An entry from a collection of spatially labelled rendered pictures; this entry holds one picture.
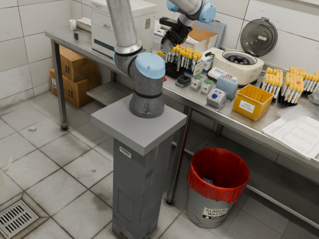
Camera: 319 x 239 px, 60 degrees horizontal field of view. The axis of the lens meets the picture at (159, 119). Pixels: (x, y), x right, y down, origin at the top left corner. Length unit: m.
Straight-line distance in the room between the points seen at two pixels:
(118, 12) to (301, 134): 0.92
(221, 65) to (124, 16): 0.73
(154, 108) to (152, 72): 0.16
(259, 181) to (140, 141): 1.13
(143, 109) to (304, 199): 1.27
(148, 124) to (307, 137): 0.69
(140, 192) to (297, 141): 0.74
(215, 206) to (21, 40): 2.13
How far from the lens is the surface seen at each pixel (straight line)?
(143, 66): 1.06
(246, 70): 1.58
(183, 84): 1.49
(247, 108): 1.35
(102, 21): 1.72
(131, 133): 1.05
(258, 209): 2.19
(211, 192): 1.62
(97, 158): 2.28
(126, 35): 1.12
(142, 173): 1.28
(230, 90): 1.44
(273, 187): 1.98
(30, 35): 2.85
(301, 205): 1.97
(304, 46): 1.84
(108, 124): 1.10
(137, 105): 1.13
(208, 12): 1.15
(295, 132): 1.36
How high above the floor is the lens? 1.58
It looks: 36 degrees down
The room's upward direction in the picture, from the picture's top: 8 degrees clockwise
